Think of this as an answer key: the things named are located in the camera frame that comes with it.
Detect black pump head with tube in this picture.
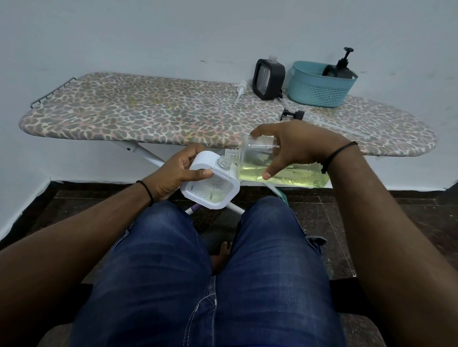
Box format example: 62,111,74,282
281,108,368,139

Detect white pump head with tube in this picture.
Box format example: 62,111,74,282
234,80,248,106

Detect black right wristband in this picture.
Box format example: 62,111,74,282
321,141,359,175

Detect white ironing board legs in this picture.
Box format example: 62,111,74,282
110,140,289,216

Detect person's right forearm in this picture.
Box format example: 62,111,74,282
326,144,458,347

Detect clear bottle of yellow liquid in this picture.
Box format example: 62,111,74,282
224,135,332,189

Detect person's left forearm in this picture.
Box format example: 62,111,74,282
0,184,154,347

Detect black square soap dispenser bottle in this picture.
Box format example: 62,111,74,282
252,55,286,101

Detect metal wire iron rest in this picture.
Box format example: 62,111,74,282
30,77,77,109

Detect black left wristband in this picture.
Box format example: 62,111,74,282
135,180,155,207

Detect blue denim jeans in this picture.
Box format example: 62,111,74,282
68,195,346,347

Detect white square soap dispenser bottle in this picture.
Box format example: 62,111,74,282
180,150,240,211

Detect black pump bottle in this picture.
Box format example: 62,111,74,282
322,47,355,80

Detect black wristband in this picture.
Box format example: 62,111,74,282
135,180,155,207
321,141,359,175

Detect person's bare foot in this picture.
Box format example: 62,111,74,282
210,241,232,276

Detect person's right hand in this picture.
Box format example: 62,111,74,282
250,121,355,180

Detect teal plastic basket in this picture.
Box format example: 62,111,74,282
287,60,359,108

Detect leopard print ironing board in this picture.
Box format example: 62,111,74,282
19,72,439,158

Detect person's left hand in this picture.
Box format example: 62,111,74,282
142,144,213,203

